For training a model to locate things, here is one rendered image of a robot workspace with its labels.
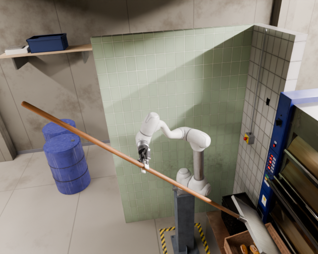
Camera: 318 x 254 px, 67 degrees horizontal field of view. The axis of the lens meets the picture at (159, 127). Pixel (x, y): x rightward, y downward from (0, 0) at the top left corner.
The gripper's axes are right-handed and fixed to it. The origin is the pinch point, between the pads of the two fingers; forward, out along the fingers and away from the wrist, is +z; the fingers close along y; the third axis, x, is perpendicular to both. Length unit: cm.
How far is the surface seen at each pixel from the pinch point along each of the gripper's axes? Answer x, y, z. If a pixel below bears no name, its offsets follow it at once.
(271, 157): -119, -44, -47
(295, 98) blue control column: -80, -95, -39
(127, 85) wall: 16, -3, -120
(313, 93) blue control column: -95, -107, -45
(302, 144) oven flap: -102, -72, -21
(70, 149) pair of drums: 14, 158, -198
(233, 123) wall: -116, -37, -121
